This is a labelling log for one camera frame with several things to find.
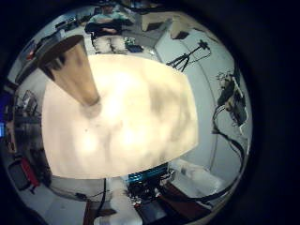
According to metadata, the gold cylinder vase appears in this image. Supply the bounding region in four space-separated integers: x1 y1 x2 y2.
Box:
37 35 101 107

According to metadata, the blue lit electronics box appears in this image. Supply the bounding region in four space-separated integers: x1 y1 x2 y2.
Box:
127 163 171 185

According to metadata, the seated person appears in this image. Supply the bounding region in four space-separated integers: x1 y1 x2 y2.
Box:
83 4 135 54

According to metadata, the black mesh red seat chair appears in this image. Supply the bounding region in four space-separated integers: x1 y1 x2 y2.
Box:
7 154 42 192

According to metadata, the computer monitor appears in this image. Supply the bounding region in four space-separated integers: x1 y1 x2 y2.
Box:
0 92 12 139

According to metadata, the black right hand cable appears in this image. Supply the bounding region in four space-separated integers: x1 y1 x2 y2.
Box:
187 106 247 204

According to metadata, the black camera tripod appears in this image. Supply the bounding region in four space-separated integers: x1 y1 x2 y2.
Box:
166 39 212 73

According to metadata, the black floor cable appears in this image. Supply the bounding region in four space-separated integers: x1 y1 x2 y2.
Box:
98 177 108 218

